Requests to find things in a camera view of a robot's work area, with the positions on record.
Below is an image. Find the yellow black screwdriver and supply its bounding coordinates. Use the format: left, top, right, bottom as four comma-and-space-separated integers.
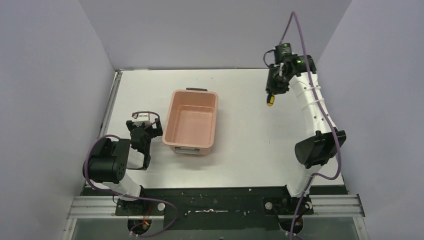
266, 93, 275, 107

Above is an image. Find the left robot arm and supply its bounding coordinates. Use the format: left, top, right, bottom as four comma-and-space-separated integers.
82, 118, 163, 215

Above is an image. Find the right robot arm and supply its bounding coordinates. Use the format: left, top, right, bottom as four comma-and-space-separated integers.
265, 43, 347, 198

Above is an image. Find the pink plastic bin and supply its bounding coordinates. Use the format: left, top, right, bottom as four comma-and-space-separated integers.
162, 88, 219, 156

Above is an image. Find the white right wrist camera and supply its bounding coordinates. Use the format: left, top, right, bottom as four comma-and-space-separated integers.
278, 62, 285, 77

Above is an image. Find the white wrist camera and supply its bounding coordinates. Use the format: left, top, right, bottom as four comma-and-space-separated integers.
278, 62, 285, 77
132, 111, 151, 127

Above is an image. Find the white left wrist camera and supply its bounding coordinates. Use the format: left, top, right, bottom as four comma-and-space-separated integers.
132, 111, 151, 127

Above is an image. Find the aluminium left side rail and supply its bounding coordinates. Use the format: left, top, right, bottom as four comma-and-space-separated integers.
98, 70, 123, 137

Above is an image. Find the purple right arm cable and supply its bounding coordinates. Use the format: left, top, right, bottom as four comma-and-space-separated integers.
279, 11, 343, 240

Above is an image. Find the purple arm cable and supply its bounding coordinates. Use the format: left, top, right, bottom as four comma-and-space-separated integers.
83, 110, 179, 239
279, 11, 343, 240

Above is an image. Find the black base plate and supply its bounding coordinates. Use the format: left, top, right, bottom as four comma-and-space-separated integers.
86, 186, 347, 236

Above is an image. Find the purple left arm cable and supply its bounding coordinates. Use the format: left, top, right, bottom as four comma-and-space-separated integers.
83, 110, 179, 239

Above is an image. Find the aluminium front frame rail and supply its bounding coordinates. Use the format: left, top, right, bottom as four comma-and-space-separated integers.
68, 194, 365, 220

